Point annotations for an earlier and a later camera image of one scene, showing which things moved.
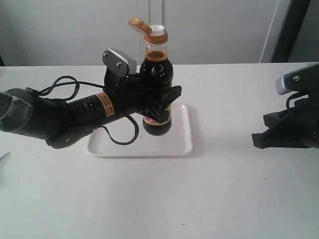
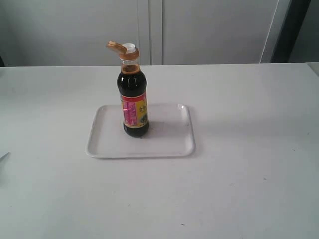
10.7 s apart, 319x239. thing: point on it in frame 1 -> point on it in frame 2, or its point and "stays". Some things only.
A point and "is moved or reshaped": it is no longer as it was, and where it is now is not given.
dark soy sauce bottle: x=156 y=73 is moved or reshaped
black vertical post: x=296 y=12 stays
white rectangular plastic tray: x=177 y=141 stays
